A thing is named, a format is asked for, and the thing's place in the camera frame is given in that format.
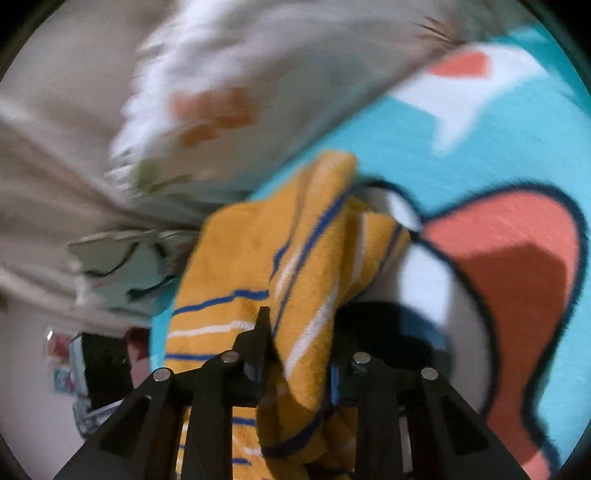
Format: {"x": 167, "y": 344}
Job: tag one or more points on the cluttered dark storage rack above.
{"x": 99, "y": 378}

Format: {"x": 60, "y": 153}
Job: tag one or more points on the teal star printed blanket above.
{"x": 485, "y": 230}

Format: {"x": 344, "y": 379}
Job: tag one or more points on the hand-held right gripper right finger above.
{"x": 351, "y": 374}

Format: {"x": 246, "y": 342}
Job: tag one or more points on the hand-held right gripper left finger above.
{"x": 247, "y": 360}

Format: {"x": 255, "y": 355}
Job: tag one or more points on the beige curtain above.
{"x": 51, "y": 184}

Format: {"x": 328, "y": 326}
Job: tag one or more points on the yellow striped small shirt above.
{"x": 286, "y": 295}

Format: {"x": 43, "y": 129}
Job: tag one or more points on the floral leaf print pillow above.
{"x": 258, "y": 92}

